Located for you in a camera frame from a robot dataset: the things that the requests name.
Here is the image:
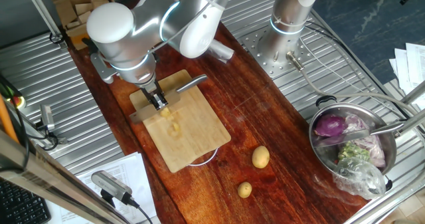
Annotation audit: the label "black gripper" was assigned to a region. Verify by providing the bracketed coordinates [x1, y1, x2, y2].
[139, 80, 169, 110]

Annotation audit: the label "steel kitchen cleaver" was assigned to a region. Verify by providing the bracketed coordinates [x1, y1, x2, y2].
[129, 74, 208, 124]

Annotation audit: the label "thin peeled potato slice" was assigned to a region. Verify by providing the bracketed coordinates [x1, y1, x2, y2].
[168, 120, 182, 138]

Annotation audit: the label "wooden cutting board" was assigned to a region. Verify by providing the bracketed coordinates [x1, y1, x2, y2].
[129, 69, 232, 174]

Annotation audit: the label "printed white paper stack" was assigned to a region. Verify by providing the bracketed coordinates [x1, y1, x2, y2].
[388, 43, 425, 111]
[46, 152, 157, 224]

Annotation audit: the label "roll of clear plastic bags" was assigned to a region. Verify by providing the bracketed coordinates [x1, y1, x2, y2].
[207, 39, 235, 64]

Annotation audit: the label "large whole potato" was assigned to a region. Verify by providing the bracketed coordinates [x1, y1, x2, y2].
[251, 145, 271, 169]

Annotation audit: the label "small whole potato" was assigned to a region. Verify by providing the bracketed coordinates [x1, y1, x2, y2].
[237, 181, 253, 199]

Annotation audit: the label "cardboard box with yellow tape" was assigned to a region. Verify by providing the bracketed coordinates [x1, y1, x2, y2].
[52, 0, 116, 51]

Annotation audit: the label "red emergency stop button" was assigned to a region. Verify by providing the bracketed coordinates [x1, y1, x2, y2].
[6, 96, 27, 110]

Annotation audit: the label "orange rod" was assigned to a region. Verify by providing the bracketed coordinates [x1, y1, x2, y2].
[0, 96, 19, 144]

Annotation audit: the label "black computer keyboard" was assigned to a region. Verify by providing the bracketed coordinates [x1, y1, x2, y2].
[0, 179, 52, 224]

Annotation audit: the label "purple cabbage head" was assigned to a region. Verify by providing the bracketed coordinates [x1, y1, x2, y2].
[313, 113, 348, 138]

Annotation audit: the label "green leafy vegetable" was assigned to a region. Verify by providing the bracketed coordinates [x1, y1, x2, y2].
[337, 141, 371, 162]

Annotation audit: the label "crumpled clear plastic bag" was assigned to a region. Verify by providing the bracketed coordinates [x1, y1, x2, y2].
[333, 156, 387, 201]

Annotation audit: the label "bagged purple cabbage pieces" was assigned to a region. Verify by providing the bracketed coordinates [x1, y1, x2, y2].
[343, 113, 386, 169]

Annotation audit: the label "slim steel kitchen knife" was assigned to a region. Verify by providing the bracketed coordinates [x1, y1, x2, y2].
[313, 122, 405, 148]

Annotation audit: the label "wrist camera on grey bracket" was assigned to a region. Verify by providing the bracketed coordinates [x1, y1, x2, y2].
[89, 49, 119, 85]

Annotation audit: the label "steel wire ring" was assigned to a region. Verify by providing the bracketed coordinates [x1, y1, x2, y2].
[187, 147, 219, 168]

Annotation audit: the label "silver depth camera on mount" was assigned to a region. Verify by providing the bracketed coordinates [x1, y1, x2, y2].
[35, 104, 69, 152]
[90, 169, 140, 209]

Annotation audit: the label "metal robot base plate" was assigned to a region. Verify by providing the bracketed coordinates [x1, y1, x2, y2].
[237, 24, 319, 80]

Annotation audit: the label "wide aluminium frame beam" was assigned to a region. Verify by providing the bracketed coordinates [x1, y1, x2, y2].
[0, 127, 131, 224]

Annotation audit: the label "thin aluminium frame pole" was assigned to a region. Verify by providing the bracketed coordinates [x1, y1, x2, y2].
[21, 0, 67, 49]

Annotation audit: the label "grey hose with brass connector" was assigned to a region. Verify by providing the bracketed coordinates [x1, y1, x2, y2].
[286, 50, 425, 118]

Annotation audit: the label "black base cable bundle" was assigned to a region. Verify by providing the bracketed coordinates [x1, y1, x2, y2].
[303, 23, 425, 132]

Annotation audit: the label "steel pot with black handles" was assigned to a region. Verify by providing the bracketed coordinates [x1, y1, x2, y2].
[307, 95, 398, 192]

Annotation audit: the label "aluminium table edge rail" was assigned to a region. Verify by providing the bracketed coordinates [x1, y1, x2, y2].
[343, 174, 425, 224]

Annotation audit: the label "aluminium frame bar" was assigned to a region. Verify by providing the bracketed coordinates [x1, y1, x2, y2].
[394, 108, 425, 136]
[399, 80, 425, 106]

